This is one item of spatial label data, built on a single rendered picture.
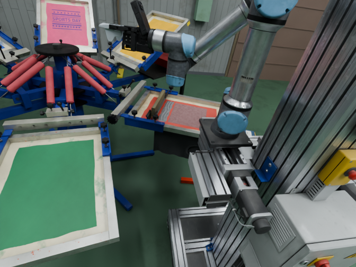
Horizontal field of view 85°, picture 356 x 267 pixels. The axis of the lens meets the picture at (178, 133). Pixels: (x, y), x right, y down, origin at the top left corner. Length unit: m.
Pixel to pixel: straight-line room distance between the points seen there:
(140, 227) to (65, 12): 2.56
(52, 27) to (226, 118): 2.43
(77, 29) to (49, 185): 2.03
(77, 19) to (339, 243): 2.96
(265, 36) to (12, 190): 1.24
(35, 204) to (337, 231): 1.22
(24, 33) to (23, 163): 4.54
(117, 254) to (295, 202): 1.49
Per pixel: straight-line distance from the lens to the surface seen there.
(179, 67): 0.77
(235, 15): 0.84
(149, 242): 1.99
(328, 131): 0.75
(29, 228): 1.09
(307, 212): 0.90
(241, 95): 0.76
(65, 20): 2.93
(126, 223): 2.07
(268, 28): 0.71
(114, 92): 1.78
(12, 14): 5.68
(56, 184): 1.19
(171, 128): 1.44
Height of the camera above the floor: 1.82
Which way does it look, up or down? 37 degrees down
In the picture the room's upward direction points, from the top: 9 degrees clockwise
